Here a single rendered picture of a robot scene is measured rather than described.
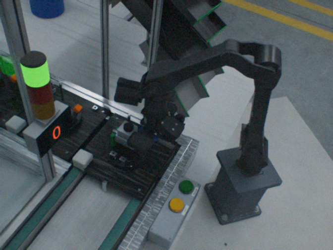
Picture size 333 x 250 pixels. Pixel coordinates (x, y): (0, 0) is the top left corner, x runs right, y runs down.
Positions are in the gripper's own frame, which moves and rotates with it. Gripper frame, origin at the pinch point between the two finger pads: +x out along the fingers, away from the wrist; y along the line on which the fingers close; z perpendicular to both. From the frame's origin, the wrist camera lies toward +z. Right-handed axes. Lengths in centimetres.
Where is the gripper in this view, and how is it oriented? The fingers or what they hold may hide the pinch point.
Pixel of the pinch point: (151, 136)
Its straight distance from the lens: 102.9
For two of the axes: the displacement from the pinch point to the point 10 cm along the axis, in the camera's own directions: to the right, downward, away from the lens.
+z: 8.9, 4.0, -2.3
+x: -1.0, 6.5, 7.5
